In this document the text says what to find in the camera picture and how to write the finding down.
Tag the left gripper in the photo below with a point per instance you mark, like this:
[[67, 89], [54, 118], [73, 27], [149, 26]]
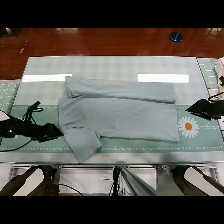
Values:
[[43, 132]]

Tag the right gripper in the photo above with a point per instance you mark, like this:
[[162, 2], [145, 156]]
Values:
[[206, 109]]

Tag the grey T-shirt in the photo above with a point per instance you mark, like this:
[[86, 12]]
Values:
[[126, 116]]

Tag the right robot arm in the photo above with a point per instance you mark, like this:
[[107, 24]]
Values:
[[200, 181]]

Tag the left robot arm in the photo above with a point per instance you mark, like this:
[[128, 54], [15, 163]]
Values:
[[13, 128]]

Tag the white garment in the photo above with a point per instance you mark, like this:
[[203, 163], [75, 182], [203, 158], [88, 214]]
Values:
[[220, 68]]

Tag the blue round disc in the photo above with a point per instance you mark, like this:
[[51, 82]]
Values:
[[176, 37]]

